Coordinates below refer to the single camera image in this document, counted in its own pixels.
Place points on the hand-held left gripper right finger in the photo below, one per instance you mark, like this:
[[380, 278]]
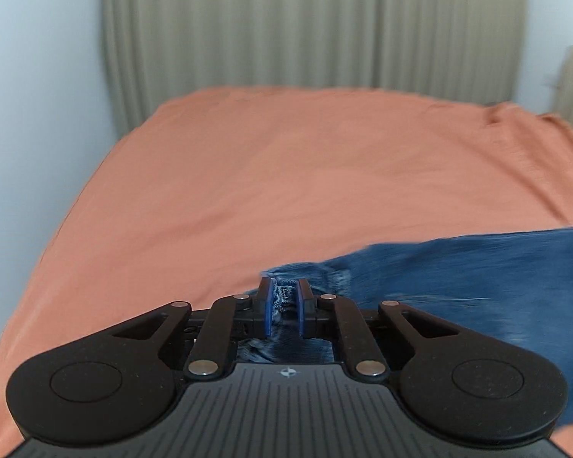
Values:
[[302, 310]]

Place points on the orange bedsheet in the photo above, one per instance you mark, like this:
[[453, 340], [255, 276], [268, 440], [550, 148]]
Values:
[[267, 176]]

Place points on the blue denim pants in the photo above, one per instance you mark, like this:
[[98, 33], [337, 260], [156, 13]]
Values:
[[458, 272]]

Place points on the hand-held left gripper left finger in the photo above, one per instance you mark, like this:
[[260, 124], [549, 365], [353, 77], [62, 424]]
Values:
[[266, 310]]

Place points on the beige pleated curtain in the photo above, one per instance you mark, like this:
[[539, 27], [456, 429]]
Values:
[[315, 24]]

